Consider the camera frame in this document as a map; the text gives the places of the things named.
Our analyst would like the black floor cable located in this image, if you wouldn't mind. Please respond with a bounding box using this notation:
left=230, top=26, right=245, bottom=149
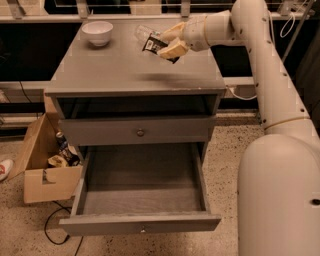
left=43, top=200, right=84, bottom=256

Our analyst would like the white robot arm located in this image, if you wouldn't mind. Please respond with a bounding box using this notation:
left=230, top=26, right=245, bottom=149
left=158, top=0, right=320, bottom=256

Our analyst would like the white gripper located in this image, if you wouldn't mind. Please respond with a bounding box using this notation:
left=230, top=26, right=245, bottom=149
left=157, top=16, right=209, bottom=59

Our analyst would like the diagonal metal pole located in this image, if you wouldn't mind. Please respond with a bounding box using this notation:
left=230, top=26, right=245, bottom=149
left=282, top=0, right=317, bottom=63

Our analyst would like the black rxbar chocolate wrapper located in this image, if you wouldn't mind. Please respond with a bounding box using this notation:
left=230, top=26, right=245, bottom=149
left=143, top=35, right=168, bottom=54

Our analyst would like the soda can in box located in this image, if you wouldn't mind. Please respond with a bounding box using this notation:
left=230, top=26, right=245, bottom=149
left=56, top=131, right=68, bottom=150

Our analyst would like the snack bag in box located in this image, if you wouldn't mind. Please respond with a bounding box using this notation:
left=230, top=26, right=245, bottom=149
left=48, top=155, right=68, bottom=168

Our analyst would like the open cardboard box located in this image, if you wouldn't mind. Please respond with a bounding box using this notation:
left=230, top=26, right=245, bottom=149
left=8, top=96, right=81, bottom=203

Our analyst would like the white red shoe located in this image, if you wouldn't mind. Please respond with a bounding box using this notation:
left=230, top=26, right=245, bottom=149
left=0, top=159, right=14, bottom=181

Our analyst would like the clear plastic water bottle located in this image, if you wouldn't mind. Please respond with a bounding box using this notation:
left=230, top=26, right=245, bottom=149
left=134, top=25, right=161, bottom=42

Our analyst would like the white hanging cable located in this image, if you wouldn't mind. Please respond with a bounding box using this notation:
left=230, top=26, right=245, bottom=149
left=229, top=3, right=301, bottom=102

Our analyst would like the grey metal rail shelf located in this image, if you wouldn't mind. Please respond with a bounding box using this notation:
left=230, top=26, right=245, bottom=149
left=224, top=77, right=257, bottom=101

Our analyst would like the dark cabinet on wheels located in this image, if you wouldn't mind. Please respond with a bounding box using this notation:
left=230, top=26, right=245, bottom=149
left=296, top=28, right=320, bottom=132

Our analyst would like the open grey middle drawer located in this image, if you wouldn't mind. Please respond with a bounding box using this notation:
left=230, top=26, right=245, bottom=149
left=60, top=143, right=221, bottom=236

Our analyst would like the grey wooden drawer cabinet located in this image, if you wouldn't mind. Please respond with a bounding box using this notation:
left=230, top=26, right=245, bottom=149
left=44, top=18, right=228, bottom=161

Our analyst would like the closed grey top drawer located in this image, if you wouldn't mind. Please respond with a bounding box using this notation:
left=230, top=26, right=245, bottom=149
left=59, top=117, right=214, bottom=146

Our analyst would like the white ceramic bowl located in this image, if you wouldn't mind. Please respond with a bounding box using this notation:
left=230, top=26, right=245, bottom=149
left=82, top=21, right=113, bottom=46

